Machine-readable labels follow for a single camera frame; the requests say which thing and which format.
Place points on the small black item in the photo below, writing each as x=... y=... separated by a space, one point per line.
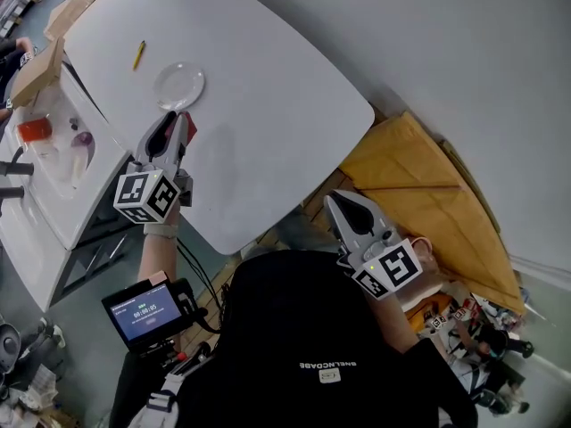
x=73 y=124

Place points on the pile of spare equipment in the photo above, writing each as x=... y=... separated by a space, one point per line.
x=482 y=355

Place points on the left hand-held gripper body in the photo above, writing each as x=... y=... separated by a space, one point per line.
x=134 y=190

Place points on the brown cardboard box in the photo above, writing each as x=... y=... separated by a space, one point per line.
x=38 y=76

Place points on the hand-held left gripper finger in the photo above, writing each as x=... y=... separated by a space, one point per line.
x=178 y=147
x=143 y=147

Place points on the yellow-brown cardboard sheet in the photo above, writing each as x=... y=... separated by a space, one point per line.
x=424 y=194

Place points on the black faucet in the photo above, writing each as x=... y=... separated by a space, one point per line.
x=18 y=168
x=11 y=192

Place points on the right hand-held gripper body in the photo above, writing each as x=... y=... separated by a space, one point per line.
x=397 y=263

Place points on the orange bottle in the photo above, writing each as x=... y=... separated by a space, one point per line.
x=35 y=129

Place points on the person's black t-shirt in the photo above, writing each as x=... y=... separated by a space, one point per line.
x=290 y=328

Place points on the flat cardboard sheets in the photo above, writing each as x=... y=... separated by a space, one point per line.
x=76 y=2

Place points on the yellow pen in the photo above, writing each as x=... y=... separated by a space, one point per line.
x=138 y=55

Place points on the grey toilet-shaped appliance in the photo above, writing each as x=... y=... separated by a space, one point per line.
x=9 y=343

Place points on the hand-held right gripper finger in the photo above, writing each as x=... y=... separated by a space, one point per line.
x=379 y=221
x=339 y=232

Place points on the person's left forearm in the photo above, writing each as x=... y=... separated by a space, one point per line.
x=158 y=257

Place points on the person's right forearm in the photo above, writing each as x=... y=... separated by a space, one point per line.
x=388 y=319

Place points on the black sink cabinet frame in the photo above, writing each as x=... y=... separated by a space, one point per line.
x=89 y=265
x=111 y=212

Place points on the person's right hand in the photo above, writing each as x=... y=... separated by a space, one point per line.
x=424 y=245

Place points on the black chest monitor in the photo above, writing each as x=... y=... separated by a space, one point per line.
x=143 y=317

